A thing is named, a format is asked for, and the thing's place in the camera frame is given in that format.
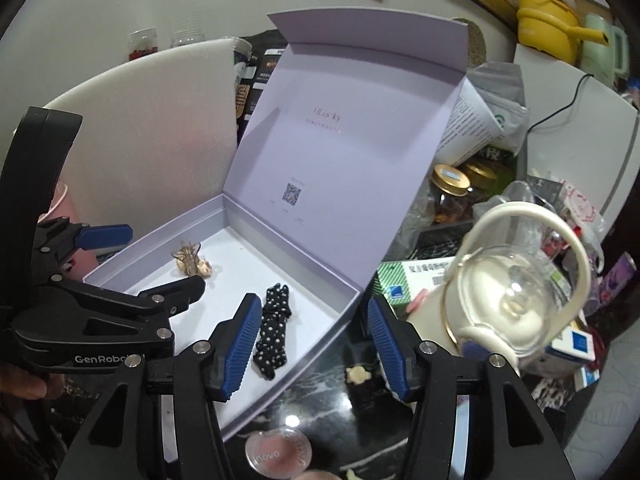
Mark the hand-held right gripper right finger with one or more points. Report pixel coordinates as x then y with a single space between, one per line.
387 350

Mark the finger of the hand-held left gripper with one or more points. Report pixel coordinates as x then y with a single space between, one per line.
172 292
107 236

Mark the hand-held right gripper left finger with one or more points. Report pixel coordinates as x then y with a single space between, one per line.
240 342

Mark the round pink blush compact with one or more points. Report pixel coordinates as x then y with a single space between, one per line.
277 452

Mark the lavender gift box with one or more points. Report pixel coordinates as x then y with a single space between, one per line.
310 160

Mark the person's left hand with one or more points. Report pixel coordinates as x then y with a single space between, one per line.
22 382

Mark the black polka-dot hair clip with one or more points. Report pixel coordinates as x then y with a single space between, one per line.
272 325

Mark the clear amber hair claw clip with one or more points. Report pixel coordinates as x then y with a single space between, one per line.
186 257

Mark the small cream flower clip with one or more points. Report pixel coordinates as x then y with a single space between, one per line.
357 375

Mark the pink packet with lettering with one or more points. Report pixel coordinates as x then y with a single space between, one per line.
65 205

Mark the green and white medicine box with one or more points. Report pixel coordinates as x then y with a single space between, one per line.
400 277

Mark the white foam board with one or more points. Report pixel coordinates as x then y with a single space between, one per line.
150 135

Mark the gold lid glass jar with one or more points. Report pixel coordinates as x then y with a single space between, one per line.
450 180
482 172

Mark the blue and white medicine box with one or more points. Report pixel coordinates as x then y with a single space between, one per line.
575 342

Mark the plastic jar with red contents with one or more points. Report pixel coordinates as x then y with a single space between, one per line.
142 45

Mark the clear plastic bag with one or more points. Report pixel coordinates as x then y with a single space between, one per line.
525 195

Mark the black snack bags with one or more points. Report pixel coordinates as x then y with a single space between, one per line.
255 80

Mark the clear plastic jar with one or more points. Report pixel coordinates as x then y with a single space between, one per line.
187 32

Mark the white printed leaflet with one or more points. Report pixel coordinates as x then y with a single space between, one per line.
467 125

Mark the pink and white box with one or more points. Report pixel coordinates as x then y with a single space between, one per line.
580 205

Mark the purple packet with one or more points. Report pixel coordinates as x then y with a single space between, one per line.
620 275

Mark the white refrigerator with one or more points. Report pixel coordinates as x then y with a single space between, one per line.
575 160

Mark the grey foil bag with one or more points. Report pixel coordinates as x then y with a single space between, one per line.
505 105

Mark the yellow pot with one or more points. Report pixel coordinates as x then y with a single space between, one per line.
542 25

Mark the pale green kettle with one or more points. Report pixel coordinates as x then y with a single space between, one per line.
602 52

